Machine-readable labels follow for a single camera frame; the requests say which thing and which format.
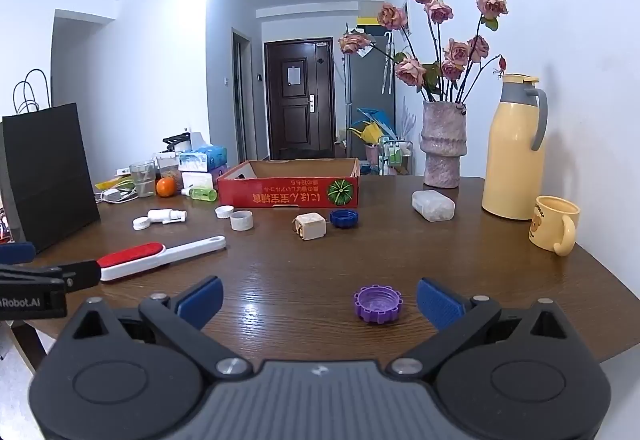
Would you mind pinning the yellow and black box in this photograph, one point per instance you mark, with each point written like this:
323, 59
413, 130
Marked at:
371, 22

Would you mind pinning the white spray bottle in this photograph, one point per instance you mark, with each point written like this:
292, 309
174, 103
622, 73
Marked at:
165, 216

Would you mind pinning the pink ceramic vase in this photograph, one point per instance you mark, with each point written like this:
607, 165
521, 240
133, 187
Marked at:
441, 144

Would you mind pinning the yellow thermos jug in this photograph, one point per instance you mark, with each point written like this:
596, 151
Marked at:
510, 154

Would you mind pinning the clear cotton swab container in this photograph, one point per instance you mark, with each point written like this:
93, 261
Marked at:
433, 206

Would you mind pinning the white paper notice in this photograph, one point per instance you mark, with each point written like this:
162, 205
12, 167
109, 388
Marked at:
294, 75

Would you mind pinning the dried pink roses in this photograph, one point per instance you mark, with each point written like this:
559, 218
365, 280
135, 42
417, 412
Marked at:
440, 12

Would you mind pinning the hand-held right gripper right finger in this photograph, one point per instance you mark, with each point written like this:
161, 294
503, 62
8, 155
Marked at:
440, 305

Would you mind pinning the blue bottle cap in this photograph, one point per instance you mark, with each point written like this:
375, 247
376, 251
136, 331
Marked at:
345, 219

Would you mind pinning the clear drinking glass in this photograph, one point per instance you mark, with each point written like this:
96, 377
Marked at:
143, 180

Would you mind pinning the tall white cap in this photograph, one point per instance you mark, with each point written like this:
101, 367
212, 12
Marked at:
241, 221

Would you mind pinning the clear plastic food container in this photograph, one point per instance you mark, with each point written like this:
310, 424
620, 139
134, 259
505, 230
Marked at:
167, 165

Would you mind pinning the red and white lint brush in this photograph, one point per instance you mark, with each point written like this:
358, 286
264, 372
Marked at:
132, 259

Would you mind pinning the white charger plug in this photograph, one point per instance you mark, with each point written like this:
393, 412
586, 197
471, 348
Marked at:
310, 226

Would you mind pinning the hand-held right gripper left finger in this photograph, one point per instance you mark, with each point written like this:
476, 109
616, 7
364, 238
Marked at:
200, 302

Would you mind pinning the metal trolley rack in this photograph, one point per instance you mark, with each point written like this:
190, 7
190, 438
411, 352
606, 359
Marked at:
397, 154

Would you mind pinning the white oval lid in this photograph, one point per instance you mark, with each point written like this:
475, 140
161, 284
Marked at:
140, 223

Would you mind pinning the grey refrigerator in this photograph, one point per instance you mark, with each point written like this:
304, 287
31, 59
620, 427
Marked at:
365, 84

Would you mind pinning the dark wooden door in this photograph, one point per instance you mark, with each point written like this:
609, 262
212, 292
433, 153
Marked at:
300, 119

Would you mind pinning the green spray bottle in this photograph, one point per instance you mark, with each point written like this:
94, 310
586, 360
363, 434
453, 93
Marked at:
202, 194

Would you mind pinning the blue tissue pack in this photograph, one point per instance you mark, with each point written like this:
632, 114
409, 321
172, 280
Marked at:
202, 159

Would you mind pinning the red cardboard box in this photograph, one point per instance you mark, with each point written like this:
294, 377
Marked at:
295, 192

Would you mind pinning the hanging folded umbrellas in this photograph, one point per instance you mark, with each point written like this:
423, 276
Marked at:
387, 64

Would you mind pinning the black paper bag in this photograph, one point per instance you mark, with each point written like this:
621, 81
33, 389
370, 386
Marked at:
47, 180

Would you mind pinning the small white cap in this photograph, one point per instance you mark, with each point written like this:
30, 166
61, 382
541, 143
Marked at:
224, 212

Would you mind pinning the purple bottle cap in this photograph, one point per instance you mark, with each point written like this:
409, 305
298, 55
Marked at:
378, 305

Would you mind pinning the pink bucket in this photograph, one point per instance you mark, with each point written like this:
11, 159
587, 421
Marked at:
372, 153

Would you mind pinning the orange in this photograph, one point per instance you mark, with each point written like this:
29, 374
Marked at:
166, 188

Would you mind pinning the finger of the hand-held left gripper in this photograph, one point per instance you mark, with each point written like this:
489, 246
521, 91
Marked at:
17, 253
80, 274

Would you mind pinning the yellow packet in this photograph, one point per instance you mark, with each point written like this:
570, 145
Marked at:
110, 182

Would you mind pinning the yellow mug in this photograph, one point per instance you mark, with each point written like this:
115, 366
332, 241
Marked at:
547, 225

